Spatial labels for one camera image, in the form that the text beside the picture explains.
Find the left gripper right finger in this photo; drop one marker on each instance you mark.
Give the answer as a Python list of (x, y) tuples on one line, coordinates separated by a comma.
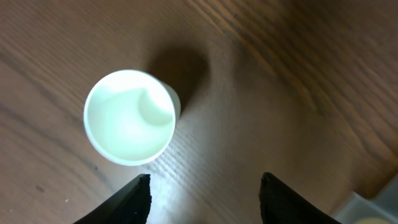
[(279, 204)]

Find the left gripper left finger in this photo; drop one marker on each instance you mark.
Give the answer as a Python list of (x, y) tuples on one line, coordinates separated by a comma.
[(129, 205)]

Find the cream white cup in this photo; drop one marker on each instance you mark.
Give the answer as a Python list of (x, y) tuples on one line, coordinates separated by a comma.
[(130, 117)]

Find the yellow cup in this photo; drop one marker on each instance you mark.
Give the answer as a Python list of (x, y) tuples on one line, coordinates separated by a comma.
[(372, 220)]

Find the clear plastic storage container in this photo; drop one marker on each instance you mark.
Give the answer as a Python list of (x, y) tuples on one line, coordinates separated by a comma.
[(384, 205)]

